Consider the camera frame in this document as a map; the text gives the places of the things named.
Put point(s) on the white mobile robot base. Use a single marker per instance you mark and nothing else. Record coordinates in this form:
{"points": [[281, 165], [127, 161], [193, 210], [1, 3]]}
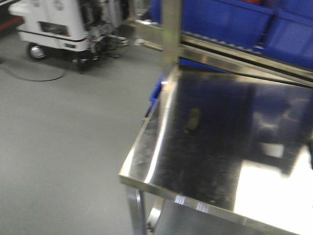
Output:
{"points": [[85, 29]]}

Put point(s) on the inner left brake pad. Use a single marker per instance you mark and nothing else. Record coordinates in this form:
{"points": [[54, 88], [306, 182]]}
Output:
{"points": [[193, 122]]}

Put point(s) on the left blue plastic bin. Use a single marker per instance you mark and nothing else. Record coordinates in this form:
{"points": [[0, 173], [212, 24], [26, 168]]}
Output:
{"points": [[232, 21]]}

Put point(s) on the blue plastic bin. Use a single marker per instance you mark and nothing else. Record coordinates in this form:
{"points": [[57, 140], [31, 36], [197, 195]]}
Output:
{"points": [[289, 34], [232, 21]]}

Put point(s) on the right blue plastic bin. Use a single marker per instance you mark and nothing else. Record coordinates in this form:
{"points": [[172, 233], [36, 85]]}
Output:
{"points": [[289, 34]]}

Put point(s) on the steel roller rack rail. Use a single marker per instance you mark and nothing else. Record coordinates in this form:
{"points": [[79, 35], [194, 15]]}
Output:
{"points": [[222, 56]]}

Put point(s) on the left steel upright post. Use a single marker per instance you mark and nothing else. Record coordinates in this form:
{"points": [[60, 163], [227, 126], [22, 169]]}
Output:
{"points": [[171, 19]]}

